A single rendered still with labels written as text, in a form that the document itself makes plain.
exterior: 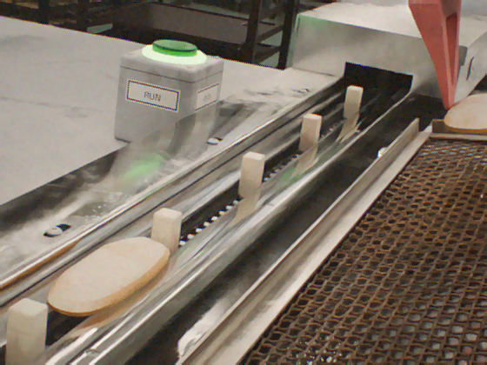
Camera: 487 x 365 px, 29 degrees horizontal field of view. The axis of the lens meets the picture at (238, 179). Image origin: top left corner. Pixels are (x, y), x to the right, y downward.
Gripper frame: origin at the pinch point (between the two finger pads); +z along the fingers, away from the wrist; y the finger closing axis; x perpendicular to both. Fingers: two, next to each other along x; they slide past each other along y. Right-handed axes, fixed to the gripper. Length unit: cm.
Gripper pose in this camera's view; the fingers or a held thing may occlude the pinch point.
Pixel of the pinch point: (481, 96)
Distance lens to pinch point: 61.2
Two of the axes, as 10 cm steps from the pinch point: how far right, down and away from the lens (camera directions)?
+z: 0.2, 9.6, 2.7
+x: -4.0, 2.5, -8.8
